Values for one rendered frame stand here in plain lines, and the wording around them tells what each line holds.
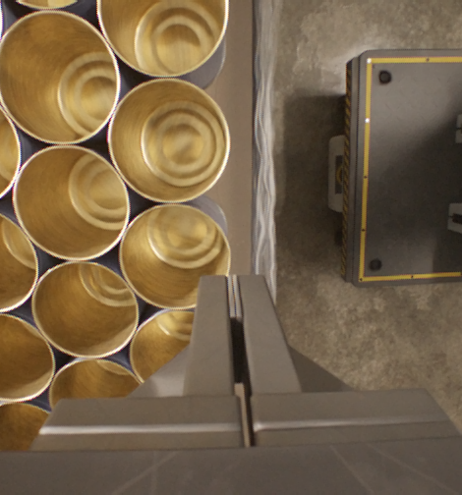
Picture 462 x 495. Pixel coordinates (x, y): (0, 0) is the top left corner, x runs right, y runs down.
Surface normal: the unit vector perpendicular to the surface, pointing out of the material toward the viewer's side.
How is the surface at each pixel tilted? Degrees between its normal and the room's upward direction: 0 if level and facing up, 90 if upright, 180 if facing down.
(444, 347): 0
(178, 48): 2
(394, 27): 0
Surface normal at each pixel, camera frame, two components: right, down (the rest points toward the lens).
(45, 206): 0.99, -0.14
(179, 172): 0.04, 0.27
